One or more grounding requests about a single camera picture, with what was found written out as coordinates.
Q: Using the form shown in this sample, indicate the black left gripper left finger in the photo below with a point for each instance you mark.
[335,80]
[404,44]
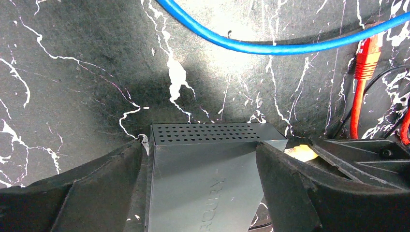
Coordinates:
[93,197]

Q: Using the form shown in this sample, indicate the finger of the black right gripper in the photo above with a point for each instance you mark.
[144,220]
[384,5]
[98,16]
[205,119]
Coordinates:
[377,162]

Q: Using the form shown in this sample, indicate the black network switch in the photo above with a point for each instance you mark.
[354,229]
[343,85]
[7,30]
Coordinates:
[204,177]

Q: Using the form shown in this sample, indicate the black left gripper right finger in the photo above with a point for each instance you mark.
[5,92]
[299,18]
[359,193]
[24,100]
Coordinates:
[316,197]

